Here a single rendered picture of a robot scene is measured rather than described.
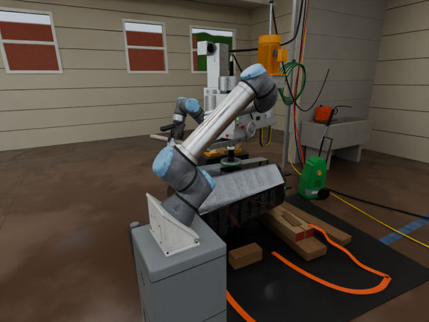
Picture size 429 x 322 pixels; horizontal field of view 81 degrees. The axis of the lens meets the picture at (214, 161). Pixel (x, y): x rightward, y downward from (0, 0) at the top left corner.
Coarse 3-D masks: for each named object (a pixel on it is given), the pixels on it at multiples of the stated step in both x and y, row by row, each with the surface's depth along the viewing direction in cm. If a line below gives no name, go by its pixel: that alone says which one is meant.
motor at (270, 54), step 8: (264, 40) 261; (272, 40) 259; (280, 40) 265; (264, 48) 265; (272, 48) 261; (280, 48) 267; (264, 56) 265; (272, 56) 265; (280, 56) 263; (264, 64) 267; (272, 64) 267; (272, 72) 269
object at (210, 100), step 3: (207, 96) 309; (210, 96) 307; (213, 96) 305; (207, 99) 310; (210, 99) 308; (213, 99) 306; (207, 102) 312; (210, 102) 309; (213, 102) 307; (207, 105) 313; (210, 105) 310; (213, 105) 308; (207, 108) 314; (210, 108) 311; (213, 108) 309
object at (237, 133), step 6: (216, 96) 238; (222, 96) 234; (216, 102) 240; (240, 120) 239; (228, 126) 237; (228, 132) 239; (234, 132) 235; (240, 132) 242; (228, 138) 241; (234, 138) 237
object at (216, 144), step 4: (216, 140) 243; (220, 140) 247; (224, 140) 252; (232, 140) 244; (236, 140) 248; (240, 140) 252; (244, 140) 258; (212, 144) 222; (216, 144) 227; (220, 144) 231; (224, 144) 235; (228, 144) 240; (212, 148) 223; (216, 148) 228
